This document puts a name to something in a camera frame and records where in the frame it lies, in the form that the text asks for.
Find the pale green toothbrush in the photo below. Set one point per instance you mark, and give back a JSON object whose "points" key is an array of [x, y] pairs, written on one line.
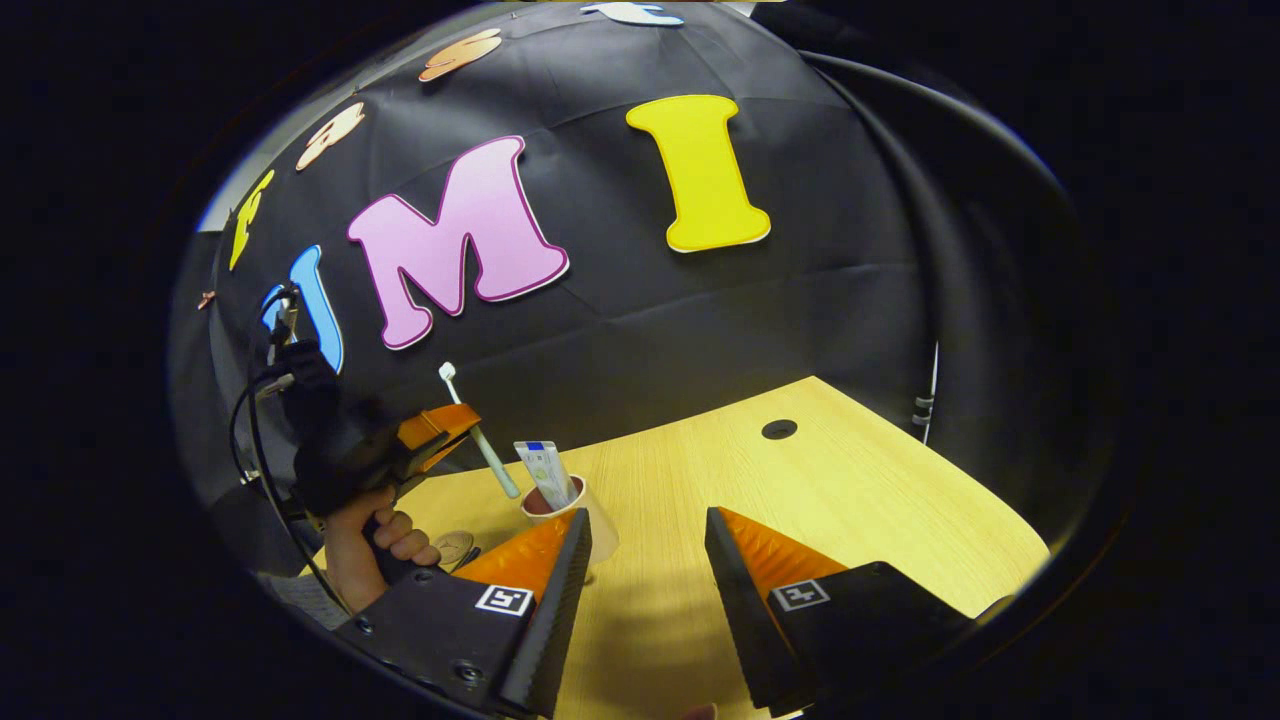
{"points": [[490, 455]]}

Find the black backdrop frame pole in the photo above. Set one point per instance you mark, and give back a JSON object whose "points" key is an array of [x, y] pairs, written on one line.
{"points": [[1000, 160]]}

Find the wooden desktop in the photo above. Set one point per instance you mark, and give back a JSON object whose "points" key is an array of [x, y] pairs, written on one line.
{"points": [[800, 500]]}

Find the beige cup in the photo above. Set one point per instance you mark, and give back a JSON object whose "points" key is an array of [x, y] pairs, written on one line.
{"points": [[600, 530]]}

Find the white toothpaste tube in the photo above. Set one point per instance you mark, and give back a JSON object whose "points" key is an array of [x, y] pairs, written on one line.
{"points": [[548, 475]]}

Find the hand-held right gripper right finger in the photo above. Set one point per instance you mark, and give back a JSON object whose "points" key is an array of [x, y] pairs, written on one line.
{"points": [[740, 620]]}

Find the round brown coaster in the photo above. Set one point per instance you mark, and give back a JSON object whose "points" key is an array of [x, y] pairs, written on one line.
{"points": [[453, 548]]}

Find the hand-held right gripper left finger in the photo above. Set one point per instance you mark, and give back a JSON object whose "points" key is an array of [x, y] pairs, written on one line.
{"points": [[555, 620]]}

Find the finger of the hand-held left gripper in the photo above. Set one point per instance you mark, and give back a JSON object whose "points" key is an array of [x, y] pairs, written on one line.
{"points": [[435, 420], [440, 455]]}

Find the white stand pole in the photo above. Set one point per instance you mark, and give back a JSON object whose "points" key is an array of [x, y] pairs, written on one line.
{"points": [[933, 400]]}

